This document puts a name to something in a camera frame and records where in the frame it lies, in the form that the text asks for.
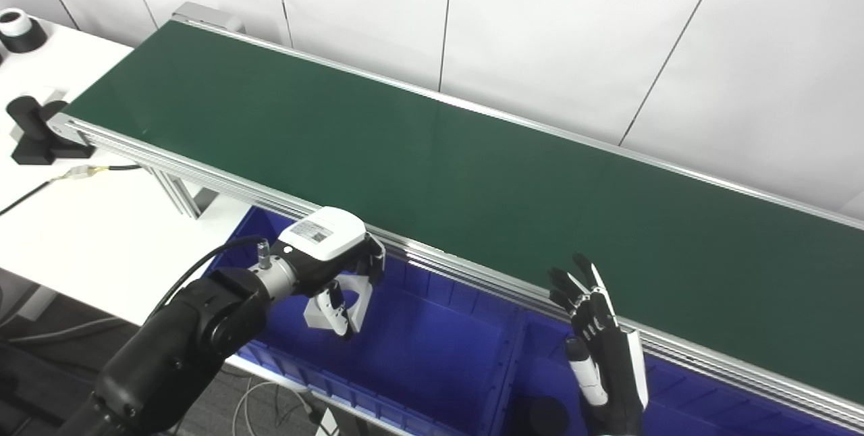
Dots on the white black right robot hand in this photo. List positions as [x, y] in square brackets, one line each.
[611, 368]

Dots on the black round part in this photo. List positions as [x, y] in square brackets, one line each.
[547, 417]

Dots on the green conveyor belt aluminium frame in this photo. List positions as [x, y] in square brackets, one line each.
[439, 173]

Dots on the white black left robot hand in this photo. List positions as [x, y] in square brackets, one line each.
[324, 233]

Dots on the aluminium conveyor support leg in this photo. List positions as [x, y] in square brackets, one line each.
[179, 193]

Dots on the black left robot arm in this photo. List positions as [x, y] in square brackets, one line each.
[189, 328]

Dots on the black white cylindrical part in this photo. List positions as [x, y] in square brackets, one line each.
[20, 31]

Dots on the grey conveyor motor housing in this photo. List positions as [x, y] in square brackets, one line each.
[206, 16]

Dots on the black cross-shaped part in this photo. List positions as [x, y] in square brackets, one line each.
[37, 132]

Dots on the white square part round hole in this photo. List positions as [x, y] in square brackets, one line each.
[361, 304]

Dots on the blue plastic bin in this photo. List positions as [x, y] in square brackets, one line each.
[709, 409]
[432, 348]

